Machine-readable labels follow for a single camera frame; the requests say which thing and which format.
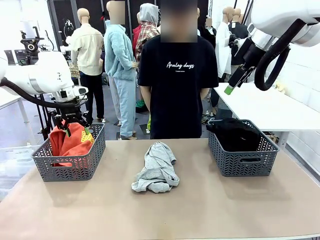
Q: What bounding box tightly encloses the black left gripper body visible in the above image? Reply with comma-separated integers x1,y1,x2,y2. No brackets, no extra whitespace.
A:
53,99,89,129

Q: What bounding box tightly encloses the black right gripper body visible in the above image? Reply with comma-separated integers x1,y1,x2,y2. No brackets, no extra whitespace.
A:
239,37,262,69

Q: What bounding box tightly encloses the orange printed t-shirt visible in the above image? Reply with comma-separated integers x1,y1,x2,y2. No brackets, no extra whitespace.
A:
49,121,95,167

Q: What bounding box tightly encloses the black garment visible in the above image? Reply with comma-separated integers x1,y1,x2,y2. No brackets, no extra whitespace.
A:
206,117,263,153

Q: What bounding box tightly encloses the light grey garment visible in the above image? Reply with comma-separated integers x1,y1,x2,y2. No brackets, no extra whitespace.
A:
131,141,181,194

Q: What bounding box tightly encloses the person's right forearm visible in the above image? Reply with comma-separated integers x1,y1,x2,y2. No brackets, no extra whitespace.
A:
139,85,152,111

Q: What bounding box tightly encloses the mannequin in black t-shirt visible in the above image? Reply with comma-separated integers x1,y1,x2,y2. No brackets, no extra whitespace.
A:
228,8,251,67

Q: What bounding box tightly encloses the mannequin in white shirt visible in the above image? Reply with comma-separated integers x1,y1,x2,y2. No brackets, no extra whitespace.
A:
215,6,235,83

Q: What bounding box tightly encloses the grey plastic woven basket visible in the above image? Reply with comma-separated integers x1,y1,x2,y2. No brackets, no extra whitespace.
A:
207,119,280,178
31,122,107,183

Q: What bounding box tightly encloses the white side table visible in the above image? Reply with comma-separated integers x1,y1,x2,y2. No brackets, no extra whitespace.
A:
213,82,320,133

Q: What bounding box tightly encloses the table with patterned cloth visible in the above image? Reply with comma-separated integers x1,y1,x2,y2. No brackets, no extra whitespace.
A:
68,64,81,79

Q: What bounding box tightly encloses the clear plastic storage bin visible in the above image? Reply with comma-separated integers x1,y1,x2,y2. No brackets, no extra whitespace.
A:
0,144,41,194

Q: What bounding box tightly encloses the person in black t-shirt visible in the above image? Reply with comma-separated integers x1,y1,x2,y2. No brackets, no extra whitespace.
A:
137,0,220,140

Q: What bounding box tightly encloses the white round-edged table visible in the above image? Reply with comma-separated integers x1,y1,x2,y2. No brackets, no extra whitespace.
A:
0,93,25,111

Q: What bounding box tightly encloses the mannequin in cream shirt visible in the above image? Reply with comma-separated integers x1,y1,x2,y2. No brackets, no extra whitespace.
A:
70,8,105,123

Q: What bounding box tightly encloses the mannequin in blue fleece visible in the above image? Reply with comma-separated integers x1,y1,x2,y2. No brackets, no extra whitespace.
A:
103,1,138,140

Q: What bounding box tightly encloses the dark display panel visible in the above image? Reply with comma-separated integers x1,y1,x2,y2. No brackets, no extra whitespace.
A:
3,49,16,66
14,49,28,66

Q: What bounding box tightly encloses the mannequin in red top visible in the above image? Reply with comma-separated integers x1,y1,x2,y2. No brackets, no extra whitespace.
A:
132,12,141,51

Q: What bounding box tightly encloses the mannequin in plaid hoodie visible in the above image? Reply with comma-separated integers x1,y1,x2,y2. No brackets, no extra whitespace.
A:
134,2,161,63

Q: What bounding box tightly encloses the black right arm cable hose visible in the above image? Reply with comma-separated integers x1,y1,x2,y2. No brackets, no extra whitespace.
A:
254,18,314,92

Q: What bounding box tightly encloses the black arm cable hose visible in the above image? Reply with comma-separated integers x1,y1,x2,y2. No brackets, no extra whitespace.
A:
0,77,66,110
254,18,314,92

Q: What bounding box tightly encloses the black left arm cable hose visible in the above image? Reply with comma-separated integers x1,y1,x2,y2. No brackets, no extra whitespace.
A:
0,77,66,110

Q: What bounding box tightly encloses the black camera tripod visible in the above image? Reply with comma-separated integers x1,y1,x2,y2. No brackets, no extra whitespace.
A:
19,26,60,141

